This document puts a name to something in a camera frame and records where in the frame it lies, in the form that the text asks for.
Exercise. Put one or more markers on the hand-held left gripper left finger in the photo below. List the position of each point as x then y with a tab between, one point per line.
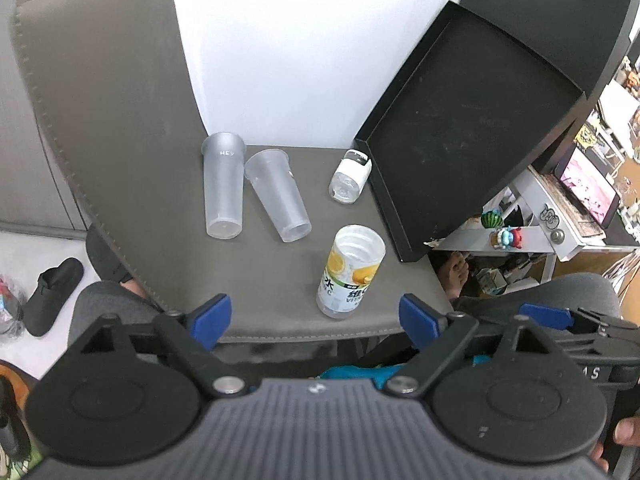
212	314

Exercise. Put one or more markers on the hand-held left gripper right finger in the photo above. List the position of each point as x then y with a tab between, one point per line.
417	317

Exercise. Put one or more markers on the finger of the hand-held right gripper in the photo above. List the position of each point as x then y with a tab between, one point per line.
550	316
590	346

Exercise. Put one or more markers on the frosted clear plastic cup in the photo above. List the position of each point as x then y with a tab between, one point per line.
277	195
223	185

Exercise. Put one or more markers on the person's right hand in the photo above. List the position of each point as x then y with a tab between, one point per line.
627	431

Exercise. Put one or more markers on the person's bare foot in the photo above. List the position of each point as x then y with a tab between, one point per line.
452	275

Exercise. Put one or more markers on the small cardboard box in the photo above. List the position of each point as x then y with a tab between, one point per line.
490	280

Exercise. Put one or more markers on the white desk shelf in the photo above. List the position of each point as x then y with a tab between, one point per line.
530	240

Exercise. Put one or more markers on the clear bottle, yellow lemon label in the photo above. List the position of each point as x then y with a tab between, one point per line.
350	275

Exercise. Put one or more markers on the teal cloth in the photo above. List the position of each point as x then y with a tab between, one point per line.
350	374

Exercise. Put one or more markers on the small colourful figurine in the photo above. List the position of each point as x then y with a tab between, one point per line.
507	238

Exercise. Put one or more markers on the person's left leg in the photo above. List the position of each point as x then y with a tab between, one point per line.
107	305

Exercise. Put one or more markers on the watermelon toy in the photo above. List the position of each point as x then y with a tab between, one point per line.
492	220

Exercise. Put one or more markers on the black shoe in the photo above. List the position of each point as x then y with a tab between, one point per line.
102	255
50	295

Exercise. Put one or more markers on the laptop with pink screen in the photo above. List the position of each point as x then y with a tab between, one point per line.
587	185

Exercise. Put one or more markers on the small clear bottle, black-white label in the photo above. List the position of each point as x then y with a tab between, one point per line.
350	175

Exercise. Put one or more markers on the black shallow tray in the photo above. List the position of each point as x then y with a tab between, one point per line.
465	135

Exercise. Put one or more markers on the clear plastic bag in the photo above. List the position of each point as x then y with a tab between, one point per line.
9	310

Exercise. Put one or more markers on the grey leather mat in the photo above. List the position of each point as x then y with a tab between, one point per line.
125	110

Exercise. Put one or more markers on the black board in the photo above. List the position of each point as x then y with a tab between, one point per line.
550	5

